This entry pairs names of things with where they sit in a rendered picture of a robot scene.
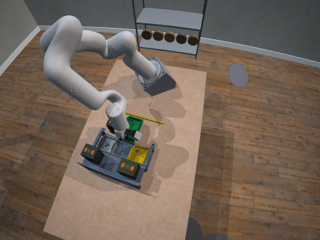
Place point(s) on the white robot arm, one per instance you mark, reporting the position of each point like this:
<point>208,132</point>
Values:
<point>65,38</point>

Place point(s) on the yellow open bin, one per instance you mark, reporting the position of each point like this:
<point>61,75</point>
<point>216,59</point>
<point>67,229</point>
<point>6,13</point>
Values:
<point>138,156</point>

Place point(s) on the green bin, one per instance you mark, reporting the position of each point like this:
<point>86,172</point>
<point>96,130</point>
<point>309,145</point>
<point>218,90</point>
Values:
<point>134,124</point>

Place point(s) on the dark blue metal shelf rack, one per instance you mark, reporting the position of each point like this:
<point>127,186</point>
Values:
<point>110,162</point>

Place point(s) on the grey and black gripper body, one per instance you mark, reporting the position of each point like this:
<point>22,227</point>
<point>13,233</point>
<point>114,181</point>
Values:
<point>121,134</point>

